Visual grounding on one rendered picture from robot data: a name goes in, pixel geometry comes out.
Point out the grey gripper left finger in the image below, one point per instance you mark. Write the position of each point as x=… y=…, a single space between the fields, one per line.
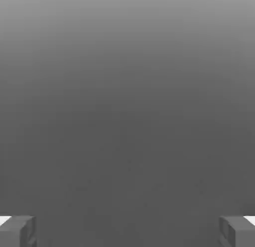
x=16 y=232

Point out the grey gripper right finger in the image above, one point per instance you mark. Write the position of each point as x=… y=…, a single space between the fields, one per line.
x=239 y=232

